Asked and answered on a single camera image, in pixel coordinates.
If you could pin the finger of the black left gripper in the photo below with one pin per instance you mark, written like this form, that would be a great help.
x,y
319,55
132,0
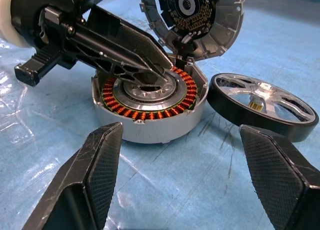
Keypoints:
x,y
107,57
130,37

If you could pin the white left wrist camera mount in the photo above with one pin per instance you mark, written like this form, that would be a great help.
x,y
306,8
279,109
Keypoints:
x,y
7,19

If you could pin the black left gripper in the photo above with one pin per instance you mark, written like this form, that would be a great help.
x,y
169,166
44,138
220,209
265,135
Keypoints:
x,y
32,12

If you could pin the grey motor housing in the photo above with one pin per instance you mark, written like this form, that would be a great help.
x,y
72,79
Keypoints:
x,y
155,132

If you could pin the grey round motor lid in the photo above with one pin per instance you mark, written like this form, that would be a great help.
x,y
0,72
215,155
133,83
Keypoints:
x,y
225,34

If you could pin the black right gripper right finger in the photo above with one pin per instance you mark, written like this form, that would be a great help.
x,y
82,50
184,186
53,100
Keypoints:
x,y
275,180

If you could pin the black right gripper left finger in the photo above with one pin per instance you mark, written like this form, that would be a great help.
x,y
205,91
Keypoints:
x,y
82,185

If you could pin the blue table mat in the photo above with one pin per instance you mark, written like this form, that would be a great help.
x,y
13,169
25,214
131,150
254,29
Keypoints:
x,y
175,177

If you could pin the black-rimmed spoked rotor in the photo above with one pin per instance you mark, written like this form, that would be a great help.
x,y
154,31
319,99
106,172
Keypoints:
x,y
250,119

